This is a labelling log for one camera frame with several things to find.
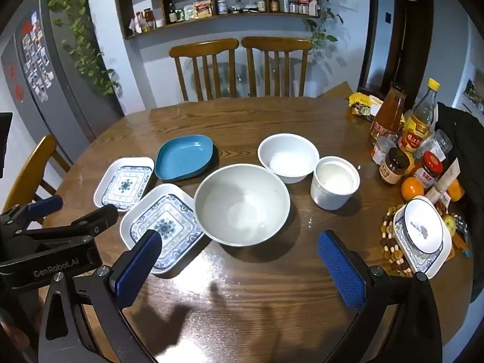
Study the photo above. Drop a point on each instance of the beaded wooden trivet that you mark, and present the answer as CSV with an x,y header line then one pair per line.
x,y
389,242

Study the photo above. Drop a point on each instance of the dark wooden door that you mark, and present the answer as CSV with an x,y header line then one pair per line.
x,y
412,45

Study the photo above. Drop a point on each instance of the yellow capped vinegar bottle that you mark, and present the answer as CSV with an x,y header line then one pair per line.
x,y
416,128

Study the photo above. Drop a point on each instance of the small blue patterned square plate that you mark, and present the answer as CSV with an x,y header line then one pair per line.
x,y
124,183

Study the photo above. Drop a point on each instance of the clear plastic cup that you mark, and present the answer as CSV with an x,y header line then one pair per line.
x,y
438,143

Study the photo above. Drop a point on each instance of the black wall switch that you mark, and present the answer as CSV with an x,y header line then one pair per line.
x,y
388,17

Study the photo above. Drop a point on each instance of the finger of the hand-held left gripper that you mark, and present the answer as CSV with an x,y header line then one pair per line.
x,y
98,217
45,207

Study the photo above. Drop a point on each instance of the white bowl with blue rim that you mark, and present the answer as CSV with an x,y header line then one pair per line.
x,y
419,227

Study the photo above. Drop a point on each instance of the small hanging green plant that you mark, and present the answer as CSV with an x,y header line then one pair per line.
x,y
321,34

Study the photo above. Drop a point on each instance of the brown sauce jar dark lid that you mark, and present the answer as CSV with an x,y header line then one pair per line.
x,y
395,168

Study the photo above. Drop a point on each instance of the wooden wall shelf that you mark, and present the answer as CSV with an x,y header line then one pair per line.
x,y
245,15

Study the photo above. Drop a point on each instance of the blue rimmed square plate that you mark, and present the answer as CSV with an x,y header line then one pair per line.
x,y
427,262

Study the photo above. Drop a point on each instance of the cream coloured tube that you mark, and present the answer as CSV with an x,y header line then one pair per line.
x,y
448,181

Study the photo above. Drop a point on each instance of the black jacket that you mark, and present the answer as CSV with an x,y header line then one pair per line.
x,y
465,151

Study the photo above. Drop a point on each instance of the red lid sauce jar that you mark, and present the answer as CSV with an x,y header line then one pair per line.
x,y
427,174

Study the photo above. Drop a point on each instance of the medium white bowl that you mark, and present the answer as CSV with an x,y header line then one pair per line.
x,y
287,155

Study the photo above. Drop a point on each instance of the green apple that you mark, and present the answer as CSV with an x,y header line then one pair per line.
x,y
450,225

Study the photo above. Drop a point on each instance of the large white bowl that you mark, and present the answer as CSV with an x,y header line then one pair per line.
x,y
242,204

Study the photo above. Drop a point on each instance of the grey fridge with magnets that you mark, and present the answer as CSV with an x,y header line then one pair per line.
x,y
64,94

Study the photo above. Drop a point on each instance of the yellow snack packet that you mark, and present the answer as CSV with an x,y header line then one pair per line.
x,y
363,107

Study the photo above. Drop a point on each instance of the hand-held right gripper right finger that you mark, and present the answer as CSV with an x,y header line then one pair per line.
x,y
340,272

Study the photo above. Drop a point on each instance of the trailing green plant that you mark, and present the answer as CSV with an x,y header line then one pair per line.
x,y
81,45

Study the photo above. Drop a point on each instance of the row of jars and bottles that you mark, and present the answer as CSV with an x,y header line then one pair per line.
x,y
200,9

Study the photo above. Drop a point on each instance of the orange mandarin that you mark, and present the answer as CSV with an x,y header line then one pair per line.
x,y
412,190
455,191

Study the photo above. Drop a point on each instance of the wooden dining chair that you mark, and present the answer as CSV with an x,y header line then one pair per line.
x,y
30,166
276,45
204,51

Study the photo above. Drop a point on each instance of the orange sauce glass bottle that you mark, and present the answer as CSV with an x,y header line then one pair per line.
x,y
389,113

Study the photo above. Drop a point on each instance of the small red label jar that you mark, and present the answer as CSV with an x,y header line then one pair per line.
x,y
382,151

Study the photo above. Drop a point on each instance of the large blue patterned square plate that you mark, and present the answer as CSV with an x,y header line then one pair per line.
x,y
166,215

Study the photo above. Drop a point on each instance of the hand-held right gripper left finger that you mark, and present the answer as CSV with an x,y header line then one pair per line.
x,y
138,268

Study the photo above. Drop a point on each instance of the white cylindrical cup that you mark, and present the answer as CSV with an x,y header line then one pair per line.
x,y
332,193

